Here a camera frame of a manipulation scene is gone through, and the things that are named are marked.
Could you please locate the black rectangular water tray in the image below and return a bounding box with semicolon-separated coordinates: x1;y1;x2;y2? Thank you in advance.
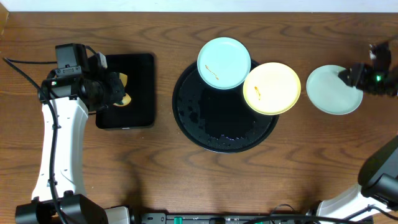
96;53;155;130

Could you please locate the yellow plate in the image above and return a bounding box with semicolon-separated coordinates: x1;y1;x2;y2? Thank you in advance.
243;62;301;115

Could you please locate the round black tray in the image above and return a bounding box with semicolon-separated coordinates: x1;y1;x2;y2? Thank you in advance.
172;62;279;154

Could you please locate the light green plate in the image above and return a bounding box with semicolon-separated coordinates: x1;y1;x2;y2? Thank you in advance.
197;37;251;90
306;65;363;115

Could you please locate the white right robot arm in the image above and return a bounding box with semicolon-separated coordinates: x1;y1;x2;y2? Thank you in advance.
307;40;397;223

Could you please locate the green and yellow sponge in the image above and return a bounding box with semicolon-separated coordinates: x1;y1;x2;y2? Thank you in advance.
113;73;131;107

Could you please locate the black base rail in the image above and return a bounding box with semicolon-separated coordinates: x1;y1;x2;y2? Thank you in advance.
139;203;374;224

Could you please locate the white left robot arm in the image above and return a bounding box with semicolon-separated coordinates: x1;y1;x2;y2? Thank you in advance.
15;45;131;223

